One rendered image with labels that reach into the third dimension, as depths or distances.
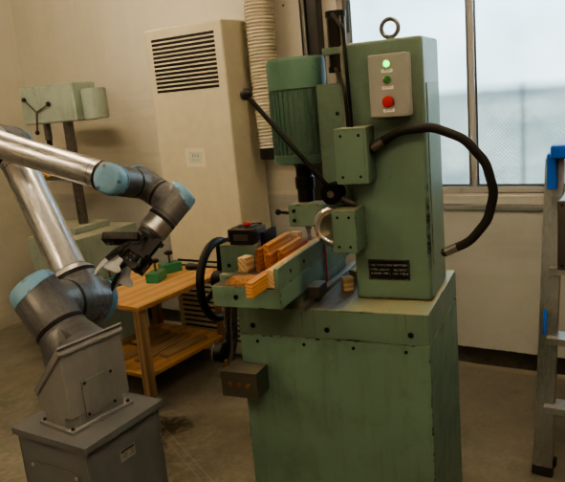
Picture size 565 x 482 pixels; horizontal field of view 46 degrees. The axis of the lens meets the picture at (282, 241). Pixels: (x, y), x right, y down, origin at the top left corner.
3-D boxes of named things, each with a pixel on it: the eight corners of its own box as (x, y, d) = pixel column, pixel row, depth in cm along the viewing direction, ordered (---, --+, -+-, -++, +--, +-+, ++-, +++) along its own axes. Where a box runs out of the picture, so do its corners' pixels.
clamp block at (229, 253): (242, 260, 222) (239, 234, 220) (278, 261, 216) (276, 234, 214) (221, 273, 209) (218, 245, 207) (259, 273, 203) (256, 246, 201)
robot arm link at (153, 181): (124, 159, 195) (156, 179, 191) (147, 164, 206) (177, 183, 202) (112, 187, 197) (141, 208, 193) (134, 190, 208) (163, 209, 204)
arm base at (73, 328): (66, 343, 176) (46, 316, 178) (37, 383, 185) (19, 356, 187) (118, 325, 192) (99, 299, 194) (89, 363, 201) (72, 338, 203)
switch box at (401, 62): (377, 117, 179) (373, 55, 175) (413, 114, 175) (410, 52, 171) (370, 119, 173) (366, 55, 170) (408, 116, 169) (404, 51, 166)
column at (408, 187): (378, 276, 213) (363, 46, 198) (447, 278, 204) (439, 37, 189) (357, 298, 194) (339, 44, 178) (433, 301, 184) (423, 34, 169)
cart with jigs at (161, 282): (162, 348, 392) (147, 243, 378) (237, 362, 360) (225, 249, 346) (73, 393, 339) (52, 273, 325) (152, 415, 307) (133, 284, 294)
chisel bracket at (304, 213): (297, 227, 212) (295, 200, 210) (339, 226, 206) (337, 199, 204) (289, 231, 205) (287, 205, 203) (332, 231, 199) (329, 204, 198)
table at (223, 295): (271, 252, 243) (269, 236, 241) (350, 253, 230) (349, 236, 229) (184, 305, 189) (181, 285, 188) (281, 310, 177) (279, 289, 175)
